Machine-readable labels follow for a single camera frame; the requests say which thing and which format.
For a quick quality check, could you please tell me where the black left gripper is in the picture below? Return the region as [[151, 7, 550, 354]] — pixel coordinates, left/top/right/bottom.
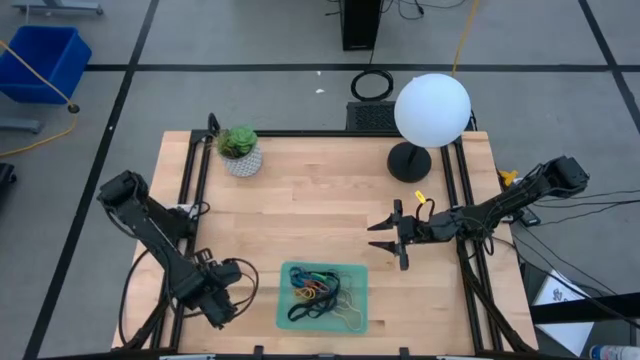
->
[[189, 259, 244, 330]]

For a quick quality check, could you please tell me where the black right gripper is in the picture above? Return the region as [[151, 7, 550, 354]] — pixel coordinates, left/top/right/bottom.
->
[[367, 199, 457, 272]]

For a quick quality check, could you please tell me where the wide black rubber band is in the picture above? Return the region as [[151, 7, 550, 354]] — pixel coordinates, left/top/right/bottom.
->
[[319, 268, 354, 301], [286, 294, 341, 323]]

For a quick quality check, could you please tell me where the beige rubber band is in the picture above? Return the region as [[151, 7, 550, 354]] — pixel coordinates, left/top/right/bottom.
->
[[329, 298, 365, 333]]

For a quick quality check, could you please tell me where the teal translucent plastic bin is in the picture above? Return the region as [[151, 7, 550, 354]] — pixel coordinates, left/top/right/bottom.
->
[[275, 260, 370, 335]]

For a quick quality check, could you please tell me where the blue plastic storage bin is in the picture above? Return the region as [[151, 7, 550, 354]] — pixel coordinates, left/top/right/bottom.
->
[[0, 25, 93, 105]]

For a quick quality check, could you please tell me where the black vented box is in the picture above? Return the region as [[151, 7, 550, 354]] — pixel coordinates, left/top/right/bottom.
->
[[345, 100, 399, 132]]

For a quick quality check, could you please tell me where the white globe table lamp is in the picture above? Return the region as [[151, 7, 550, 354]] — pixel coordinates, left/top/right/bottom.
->
[[386, 73, 472, 184]]

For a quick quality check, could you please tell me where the white geometric plant pot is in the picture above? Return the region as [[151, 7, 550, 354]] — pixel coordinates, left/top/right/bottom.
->
[[219, 142, 264, 179]]

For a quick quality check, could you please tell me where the white cardboard box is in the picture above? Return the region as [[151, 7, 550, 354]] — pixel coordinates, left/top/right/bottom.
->
[[530, 269, 596, 357]]

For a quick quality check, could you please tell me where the green succulent plant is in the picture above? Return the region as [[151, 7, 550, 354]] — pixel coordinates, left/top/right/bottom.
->
[[214, 124, 259, 160]]

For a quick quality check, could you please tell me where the black beam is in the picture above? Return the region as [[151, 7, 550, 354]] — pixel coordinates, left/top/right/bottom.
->
[[529, 292, 640, 325]]

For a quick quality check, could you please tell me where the black computer tower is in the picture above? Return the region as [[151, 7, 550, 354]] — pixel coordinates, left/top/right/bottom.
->
[[339, 0, 384, 52]]

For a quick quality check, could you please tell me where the white plastic bottle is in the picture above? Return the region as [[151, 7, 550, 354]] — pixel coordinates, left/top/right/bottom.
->
[[589, 344, 640, 360]]

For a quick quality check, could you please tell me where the black floor object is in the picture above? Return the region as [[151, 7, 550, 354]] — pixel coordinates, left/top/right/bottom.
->
[[0, 162, 17, 201]]

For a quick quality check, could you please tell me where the grey cart base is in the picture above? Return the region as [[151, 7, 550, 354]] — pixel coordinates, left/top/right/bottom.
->
[[10, 0, 105, 16], [0, 117, 42, 135]]

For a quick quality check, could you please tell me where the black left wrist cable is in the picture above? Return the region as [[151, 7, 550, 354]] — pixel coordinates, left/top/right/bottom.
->
[[222, 257, 260, 321]]

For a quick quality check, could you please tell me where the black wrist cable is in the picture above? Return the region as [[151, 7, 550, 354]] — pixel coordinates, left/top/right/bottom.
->
[[222, 257, 260, 321], [414, 197, 436, 224]]

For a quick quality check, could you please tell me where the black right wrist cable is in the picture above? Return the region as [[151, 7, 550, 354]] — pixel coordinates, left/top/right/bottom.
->
[[414, 197, 436, 224]]

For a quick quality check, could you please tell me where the black arm base cable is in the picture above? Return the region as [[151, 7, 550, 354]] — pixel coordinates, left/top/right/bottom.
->
[[118, 247, 151, 346]]

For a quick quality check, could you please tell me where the coiled black cable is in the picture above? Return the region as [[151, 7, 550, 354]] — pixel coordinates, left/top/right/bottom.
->
[[349, 68, 395, 103]]

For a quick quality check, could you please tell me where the yellow floor cable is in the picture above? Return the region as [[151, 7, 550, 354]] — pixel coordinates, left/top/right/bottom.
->
[[451, 0, 481, 79], [0, 39, 81, 157]]

